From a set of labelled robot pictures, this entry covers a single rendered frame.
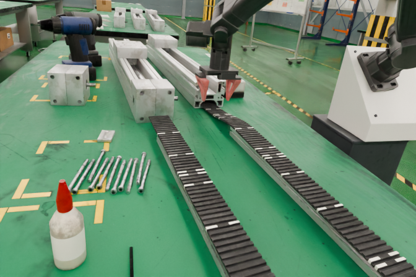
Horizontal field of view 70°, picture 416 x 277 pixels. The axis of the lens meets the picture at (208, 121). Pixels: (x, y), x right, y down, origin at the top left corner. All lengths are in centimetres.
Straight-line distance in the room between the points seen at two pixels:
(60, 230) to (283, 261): 29
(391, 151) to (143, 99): 72
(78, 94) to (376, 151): 87
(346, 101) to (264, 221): 55
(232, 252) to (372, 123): 61
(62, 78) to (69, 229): 58
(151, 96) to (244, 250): 49
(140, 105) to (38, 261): 45
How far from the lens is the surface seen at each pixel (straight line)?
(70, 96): 92
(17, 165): 66
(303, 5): 640
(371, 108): 92
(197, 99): 92
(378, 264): 46
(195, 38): 83
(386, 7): 419
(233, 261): 39
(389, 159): 103
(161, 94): 78
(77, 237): 40
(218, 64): 84
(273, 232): 50
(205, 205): 46
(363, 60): 97
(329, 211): 52
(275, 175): 61
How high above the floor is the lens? 110
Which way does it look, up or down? 23 degrees down
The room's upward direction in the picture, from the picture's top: 6 degrees clockwise
